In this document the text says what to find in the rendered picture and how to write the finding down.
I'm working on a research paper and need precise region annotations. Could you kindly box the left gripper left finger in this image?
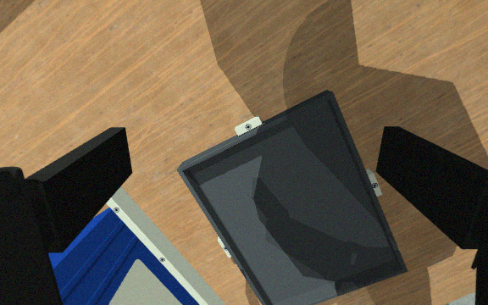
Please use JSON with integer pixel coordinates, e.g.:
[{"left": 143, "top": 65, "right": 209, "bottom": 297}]
[{"left": 0, "top": 127, "right": 132, "bottom": 305}]

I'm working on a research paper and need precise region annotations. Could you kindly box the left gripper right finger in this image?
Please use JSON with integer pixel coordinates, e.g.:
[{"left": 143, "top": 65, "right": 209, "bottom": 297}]
[{"left": 375, "top": 126, "right": 488, "bottom": 305}]

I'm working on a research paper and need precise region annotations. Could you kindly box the grey rectangular tray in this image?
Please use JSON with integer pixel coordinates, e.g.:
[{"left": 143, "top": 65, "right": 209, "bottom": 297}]
[{"left": 177, "top": 90, "right": 408, "bottom": 305}]

